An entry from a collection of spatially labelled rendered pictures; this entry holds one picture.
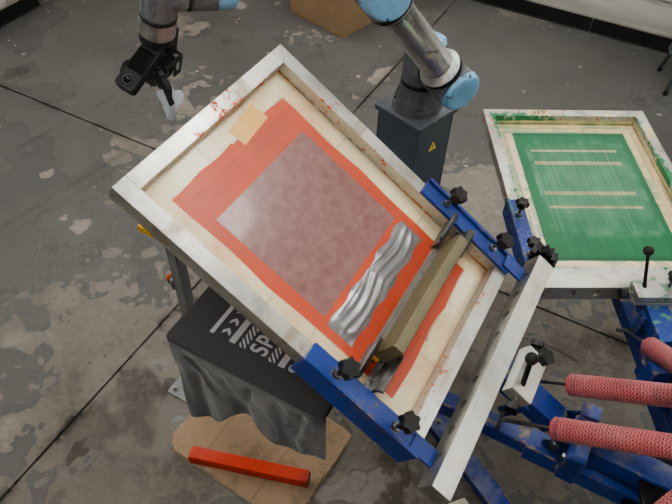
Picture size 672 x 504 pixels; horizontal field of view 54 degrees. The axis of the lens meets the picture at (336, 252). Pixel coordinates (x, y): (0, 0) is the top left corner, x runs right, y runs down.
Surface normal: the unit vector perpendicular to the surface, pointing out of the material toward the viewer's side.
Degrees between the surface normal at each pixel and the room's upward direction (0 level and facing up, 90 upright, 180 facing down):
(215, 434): 2
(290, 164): 32
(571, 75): 0
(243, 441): 0
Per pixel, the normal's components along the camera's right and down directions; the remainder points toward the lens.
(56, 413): 0.03, -0.67
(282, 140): 0.48, -0.37
